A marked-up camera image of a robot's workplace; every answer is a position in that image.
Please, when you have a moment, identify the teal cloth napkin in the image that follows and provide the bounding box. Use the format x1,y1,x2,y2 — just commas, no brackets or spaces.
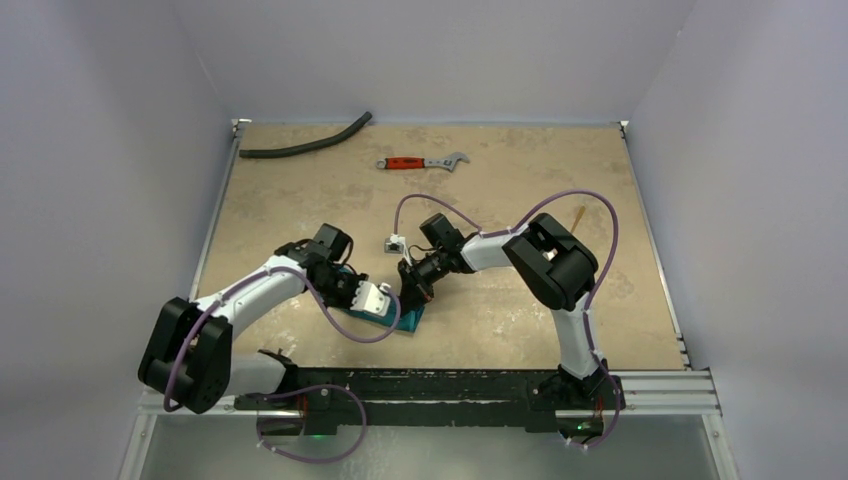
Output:
330,265,423,333

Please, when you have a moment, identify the gold metal spoon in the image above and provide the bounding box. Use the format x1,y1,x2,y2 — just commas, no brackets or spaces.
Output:
570,205,586,233

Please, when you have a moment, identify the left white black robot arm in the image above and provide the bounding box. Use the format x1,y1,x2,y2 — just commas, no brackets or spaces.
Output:
138,224,390,414

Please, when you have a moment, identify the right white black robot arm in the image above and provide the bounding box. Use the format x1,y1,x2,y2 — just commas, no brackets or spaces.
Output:
393,213,604,407

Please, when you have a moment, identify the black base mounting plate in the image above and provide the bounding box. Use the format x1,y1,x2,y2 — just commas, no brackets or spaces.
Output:
234,367,626,438

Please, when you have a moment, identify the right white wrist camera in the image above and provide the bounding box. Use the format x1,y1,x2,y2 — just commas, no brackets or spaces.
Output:
383,234,407,255

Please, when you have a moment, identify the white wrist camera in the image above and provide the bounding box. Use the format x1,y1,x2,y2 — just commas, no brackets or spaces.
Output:
350,280,393,317
383,234,407,255

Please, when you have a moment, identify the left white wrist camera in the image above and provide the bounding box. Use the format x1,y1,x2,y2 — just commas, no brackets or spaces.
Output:
350,280,393,317

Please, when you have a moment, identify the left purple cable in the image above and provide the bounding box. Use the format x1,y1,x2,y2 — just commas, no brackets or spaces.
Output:
162,266,403,465

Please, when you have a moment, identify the purple cable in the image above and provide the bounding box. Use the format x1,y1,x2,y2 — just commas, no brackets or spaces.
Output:
393,190,624,452
162,266,403,465

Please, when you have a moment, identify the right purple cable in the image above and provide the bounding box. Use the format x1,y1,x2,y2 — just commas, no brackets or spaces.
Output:
393,190,624,452

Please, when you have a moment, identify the red handled adjustable wrench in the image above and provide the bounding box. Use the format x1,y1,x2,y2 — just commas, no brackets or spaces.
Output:
375,152,470,172

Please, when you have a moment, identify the black foam hose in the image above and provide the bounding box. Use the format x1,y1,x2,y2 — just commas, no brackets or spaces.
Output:
239,111,374,160

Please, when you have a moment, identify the aluminium rail frame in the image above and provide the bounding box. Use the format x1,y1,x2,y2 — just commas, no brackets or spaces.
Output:
139,123,735,479

